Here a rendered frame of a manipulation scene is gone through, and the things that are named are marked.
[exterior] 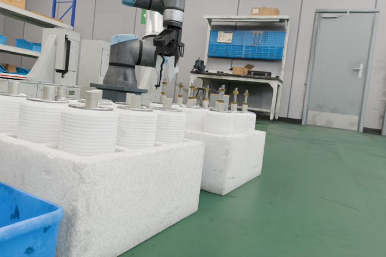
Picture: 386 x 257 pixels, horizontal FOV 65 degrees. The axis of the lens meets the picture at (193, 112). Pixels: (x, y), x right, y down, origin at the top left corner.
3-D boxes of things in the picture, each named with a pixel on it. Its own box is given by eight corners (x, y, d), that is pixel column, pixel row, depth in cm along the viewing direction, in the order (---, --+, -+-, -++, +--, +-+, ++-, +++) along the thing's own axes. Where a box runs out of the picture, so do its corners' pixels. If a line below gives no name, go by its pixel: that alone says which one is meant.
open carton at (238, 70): (235, 76, 598) (236, 65, 596) (253, 77, 574) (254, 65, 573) (227, 75, 574) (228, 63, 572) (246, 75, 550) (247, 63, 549)
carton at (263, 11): (254, 20, 588) (255, 11, 587) (278, 19, 568) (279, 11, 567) (250, 16, 563) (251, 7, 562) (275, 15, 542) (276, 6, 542)
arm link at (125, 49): (107, 63, 140) (109, 33, 139) (136, 67, 145) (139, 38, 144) (109, 61, 129) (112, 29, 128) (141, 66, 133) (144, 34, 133)
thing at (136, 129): (92, 193, 63) (101, 106, 62) (124, 184, 71) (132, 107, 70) (128, 206, 58) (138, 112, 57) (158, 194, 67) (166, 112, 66)
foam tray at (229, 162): (126, 168, 111) (130, 120, 111) (181, 156, 145) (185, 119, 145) (223, 196, 93) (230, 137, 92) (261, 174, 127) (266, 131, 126)
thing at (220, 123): (234, 166, 103) (240, 113, 102) (216, 170, 96) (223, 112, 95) (211, 160, 109) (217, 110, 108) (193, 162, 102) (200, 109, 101)
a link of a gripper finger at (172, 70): (181, 82, 115) (181, 57, 115) (174, 80, 110) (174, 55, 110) (174, 82, 116) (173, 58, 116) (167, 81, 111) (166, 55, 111)
